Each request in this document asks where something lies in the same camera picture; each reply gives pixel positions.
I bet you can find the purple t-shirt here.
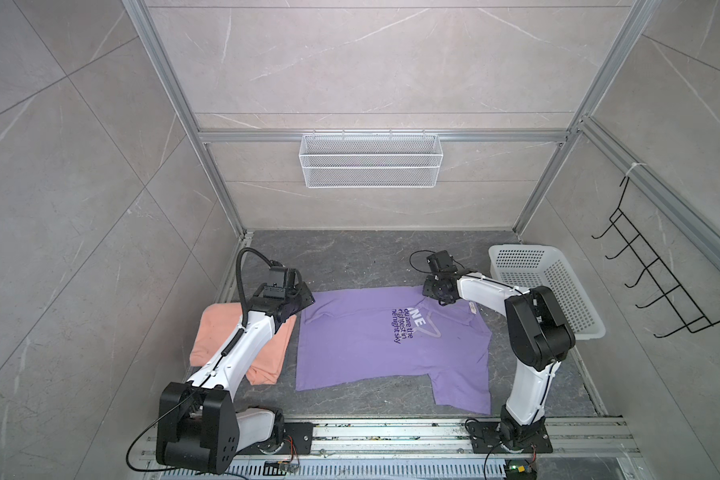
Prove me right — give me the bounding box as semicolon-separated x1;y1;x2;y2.
295;286;492;415

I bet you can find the pink folded t-shirt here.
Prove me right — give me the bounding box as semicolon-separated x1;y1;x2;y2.
189;303;297;385

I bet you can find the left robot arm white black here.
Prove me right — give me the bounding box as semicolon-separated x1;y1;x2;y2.
156;282;314;474

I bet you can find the black wire hook rack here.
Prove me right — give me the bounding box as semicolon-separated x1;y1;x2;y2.
591;176;720;339

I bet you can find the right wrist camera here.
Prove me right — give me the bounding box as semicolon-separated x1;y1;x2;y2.
426;250;458;275

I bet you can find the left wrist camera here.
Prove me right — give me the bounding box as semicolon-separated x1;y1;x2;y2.
267;265;302;290

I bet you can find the white plastic laundry basket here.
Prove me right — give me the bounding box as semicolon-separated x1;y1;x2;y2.
489;244;606;341

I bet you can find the aluminium rail base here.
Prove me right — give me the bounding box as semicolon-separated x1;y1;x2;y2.
133;416;652;480

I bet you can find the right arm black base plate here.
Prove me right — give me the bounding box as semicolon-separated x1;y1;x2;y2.
464;418;553;454

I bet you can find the aluminium frame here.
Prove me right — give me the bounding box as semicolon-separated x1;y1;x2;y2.
124;1;720;272

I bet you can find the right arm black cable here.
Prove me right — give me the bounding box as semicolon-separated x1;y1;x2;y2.
409;249;439;277

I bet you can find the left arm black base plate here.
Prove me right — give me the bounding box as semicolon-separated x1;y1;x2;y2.
253;422;315;455

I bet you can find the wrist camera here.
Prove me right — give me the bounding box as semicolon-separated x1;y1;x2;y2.
426;250;458;275
267;265;302;290

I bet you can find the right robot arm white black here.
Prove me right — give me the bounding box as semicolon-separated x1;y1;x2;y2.
423;271;576;451

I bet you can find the white wire mesh wall basket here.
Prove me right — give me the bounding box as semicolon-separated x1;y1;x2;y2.
299;133;444;189

